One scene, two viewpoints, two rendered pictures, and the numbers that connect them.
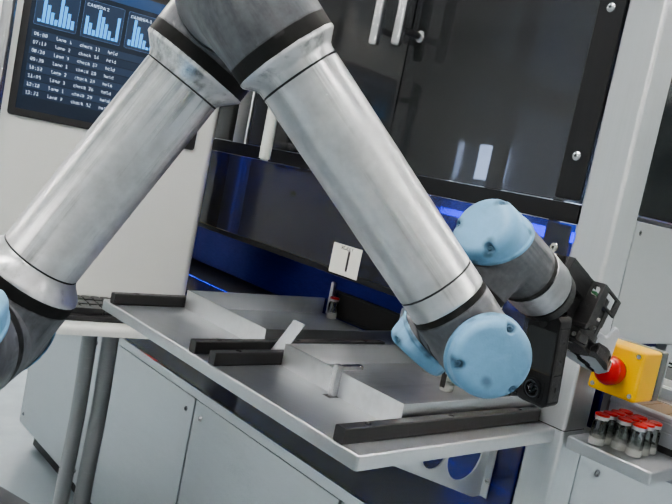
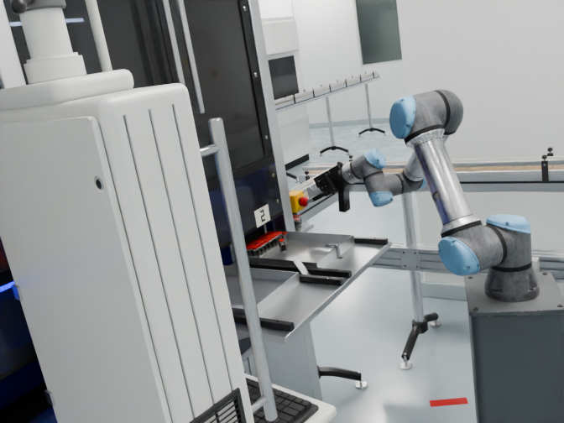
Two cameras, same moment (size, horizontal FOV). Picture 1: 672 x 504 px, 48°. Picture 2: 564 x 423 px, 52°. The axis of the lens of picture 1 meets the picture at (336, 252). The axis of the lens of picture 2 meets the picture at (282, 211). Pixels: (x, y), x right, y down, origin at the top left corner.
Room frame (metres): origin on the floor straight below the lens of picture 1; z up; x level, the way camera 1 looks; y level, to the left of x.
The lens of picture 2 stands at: (1.59, 1.69, 1.58)
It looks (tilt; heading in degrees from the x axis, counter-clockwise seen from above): 16 degrees down; 257
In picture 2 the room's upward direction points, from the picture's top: 9 degrees counter-clockwise
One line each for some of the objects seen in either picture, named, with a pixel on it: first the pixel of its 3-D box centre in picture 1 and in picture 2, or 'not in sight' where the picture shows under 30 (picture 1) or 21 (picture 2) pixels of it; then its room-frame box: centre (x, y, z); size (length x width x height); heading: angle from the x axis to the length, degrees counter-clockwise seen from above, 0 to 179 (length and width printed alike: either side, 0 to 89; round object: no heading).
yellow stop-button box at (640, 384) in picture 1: (627, 369); (293, 201); (1.05, -0.44, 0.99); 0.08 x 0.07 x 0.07; 132
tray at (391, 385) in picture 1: (419, 379); (294, 249); (1.14, -0.17, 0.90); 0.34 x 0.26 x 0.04; 131
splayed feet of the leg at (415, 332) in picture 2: not in sight; (420, 332); (0.40, -0.77, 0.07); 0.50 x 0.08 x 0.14; 42
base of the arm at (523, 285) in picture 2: not in sight; (510, 275); (0.63, 0.33, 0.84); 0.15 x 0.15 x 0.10
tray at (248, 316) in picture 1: (297, 319); (230, 289); (1.41, 0.05, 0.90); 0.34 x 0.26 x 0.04; 132
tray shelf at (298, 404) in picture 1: (323, 362); (280, 277); (1.23, -0.02, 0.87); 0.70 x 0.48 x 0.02; 42
